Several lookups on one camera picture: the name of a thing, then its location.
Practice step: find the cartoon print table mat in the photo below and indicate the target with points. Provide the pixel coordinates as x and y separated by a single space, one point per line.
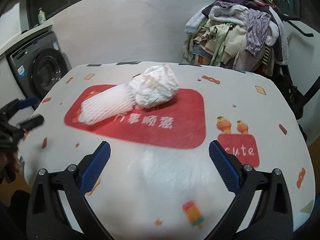
160 182

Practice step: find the black exercise bike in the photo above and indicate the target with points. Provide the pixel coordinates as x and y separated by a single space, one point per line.
303 51

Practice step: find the white foam fruit net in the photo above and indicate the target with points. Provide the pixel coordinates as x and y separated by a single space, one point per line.
111 102

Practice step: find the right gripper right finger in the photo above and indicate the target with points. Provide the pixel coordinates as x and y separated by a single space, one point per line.
272 218

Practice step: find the green soap bottle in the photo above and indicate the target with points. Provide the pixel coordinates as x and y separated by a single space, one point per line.
41 16

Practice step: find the person's left hand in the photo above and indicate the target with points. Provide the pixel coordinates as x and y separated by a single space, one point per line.
10 166

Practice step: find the geometric pattern tablecloth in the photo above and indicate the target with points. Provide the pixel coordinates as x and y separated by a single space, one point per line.
302 216

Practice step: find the white tissue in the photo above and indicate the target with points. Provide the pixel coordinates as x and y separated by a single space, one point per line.
155 86

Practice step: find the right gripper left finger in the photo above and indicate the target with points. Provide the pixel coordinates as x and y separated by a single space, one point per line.
57 206

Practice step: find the pile of clothes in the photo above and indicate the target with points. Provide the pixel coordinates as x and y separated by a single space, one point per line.
243 35

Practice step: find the white perforated basket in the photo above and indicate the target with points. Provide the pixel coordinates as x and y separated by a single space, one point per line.
10 26

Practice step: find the dark grey washing machine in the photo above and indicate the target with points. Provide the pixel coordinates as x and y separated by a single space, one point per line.
37 63

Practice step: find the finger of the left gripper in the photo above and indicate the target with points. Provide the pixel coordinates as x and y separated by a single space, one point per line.
32 123
29 102

